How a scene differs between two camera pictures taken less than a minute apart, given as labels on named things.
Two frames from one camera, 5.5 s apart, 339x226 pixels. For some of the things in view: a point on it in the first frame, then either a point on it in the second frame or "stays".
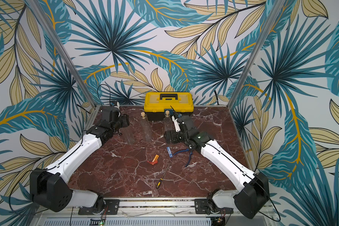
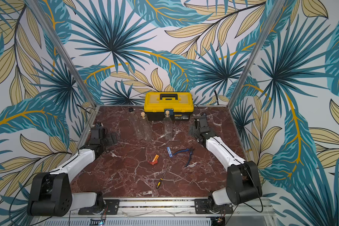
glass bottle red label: [167, 123] stays
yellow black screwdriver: [161, 179] stays
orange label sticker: [156, 158] stays
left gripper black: [125, 119] → [110, 141]
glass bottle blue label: [128, 133] → [133, 125]
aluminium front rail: [149, 208] stays
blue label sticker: [169, 151] stays
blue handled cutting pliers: [171, 155] stays
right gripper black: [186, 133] → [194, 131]
